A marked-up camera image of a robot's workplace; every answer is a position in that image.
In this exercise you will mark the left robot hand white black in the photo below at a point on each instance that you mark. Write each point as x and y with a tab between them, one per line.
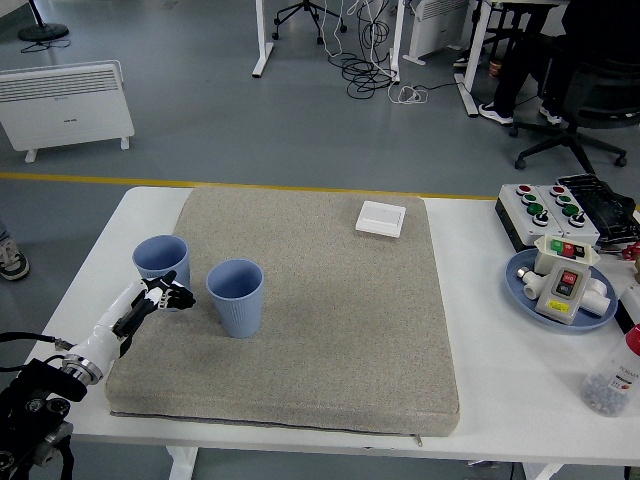
107	330

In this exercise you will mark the blue ribbed plastic cup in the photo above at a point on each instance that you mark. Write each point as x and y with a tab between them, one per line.
160	252
240	315

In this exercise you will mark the standing person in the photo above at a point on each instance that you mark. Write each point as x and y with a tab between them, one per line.
12	262

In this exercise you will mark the white table leg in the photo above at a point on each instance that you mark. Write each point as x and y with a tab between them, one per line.
182	462
542	472

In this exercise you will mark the grey-brown cushion mat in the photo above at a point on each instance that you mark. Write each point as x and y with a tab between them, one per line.
320	325

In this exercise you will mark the large white panel heater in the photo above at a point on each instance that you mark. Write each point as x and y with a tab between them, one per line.
65	110

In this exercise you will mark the black round stand base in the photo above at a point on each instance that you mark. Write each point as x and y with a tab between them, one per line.
44	31

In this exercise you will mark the white desk leg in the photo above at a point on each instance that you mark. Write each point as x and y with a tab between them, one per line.
396	45
472	75
262	50

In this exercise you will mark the black chair star base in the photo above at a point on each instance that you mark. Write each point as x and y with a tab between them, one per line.
307	10

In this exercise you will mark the blue round plate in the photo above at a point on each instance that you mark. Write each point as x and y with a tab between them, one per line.
520	295

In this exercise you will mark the white pipe fitting metal end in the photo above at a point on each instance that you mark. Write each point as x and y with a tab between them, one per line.
530	287

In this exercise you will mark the grey three-button control box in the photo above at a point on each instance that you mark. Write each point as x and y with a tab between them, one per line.
580	227
515	205

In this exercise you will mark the person with black-white sneaker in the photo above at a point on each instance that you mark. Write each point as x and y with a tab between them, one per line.
462	60

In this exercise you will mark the white heater under desk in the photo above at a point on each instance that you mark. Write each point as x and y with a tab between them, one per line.
435	25

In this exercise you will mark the brown can on floor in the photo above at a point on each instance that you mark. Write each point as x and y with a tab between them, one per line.
496	69

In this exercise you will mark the seated person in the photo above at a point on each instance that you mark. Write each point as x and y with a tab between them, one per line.
515	60

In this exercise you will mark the white pipe tee fitting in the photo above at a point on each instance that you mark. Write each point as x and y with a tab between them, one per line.
597	300

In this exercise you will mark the clear screw bottle red cap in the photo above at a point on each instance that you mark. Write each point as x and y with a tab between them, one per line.
612	380

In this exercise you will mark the white box black edge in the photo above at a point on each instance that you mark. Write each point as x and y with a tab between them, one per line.
631	310

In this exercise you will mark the black office chair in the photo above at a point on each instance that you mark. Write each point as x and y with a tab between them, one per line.
590	90

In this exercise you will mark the white wall switch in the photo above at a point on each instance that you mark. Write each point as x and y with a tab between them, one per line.
381	219

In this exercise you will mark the beige green-red button switch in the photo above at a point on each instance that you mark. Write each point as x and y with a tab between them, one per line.
542	255

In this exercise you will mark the grey red-black push switch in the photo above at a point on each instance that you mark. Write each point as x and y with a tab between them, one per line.
560	300

